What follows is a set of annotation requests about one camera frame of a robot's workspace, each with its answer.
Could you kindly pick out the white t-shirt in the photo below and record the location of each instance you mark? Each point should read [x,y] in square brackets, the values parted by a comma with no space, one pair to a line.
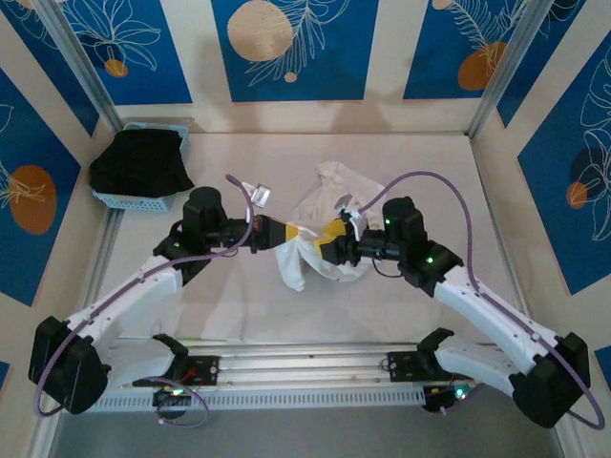
[320,200]

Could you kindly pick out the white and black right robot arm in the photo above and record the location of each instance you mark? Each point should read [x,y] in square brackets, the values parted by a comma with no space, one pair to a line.
[477,310]

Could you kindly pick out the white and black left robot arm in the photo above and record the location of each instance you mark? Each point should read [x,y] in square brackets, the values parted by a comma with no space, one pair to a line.
[129,300]

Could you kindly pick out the light blue perforated basket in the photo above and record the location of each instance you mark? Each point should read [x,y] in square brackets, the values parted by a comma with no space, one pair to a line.
[143,205]

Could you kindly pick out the black cloth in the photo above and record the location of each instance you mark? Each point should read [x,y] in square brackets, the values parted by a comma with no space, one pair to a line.
[138,162]

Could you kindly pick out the black controller board with LED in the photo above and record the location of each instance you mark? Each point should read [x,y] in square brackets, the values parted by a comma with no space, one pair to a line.
[446,398]
[169,398]

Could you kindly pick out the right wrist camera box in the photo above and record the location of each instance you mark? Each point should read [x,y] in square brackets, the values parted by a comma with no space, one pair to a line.
[347,207]

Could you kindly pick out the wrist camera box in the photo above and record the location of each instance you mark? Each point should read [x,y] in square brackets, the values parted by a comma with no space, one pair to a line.
[347,207]
[258,195]

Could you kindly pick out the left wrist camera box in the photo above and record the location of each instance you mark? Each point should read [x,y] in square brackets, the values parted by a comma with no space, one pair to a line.
[258,195]

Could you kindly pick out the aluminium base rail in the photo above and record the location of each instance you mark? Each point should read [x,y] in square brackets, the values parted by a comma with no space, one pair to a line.
[296,362]

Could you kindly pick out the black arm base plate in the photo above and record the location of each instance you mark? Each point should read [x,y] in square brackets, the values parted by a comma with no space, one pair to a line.
[403,365]
[205,369]

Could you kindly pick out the aluminium frame post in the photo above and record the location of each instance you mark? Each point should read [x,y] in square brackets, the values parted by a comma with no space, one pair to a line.
[506,67]
[81,67]

